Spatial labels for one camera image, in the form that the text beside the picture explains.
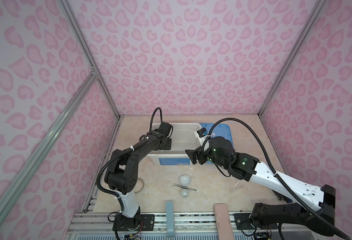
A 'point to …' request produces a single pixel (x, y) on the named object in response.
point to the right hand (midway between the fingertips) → (193, 145)
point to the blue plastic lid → (221, 130)
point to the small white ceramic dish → (185, 193)
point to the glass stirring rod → (199, 189)
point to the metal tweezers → (184, 187)
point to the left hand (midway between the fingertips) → (166, 142)
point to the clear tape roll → (139, 186)
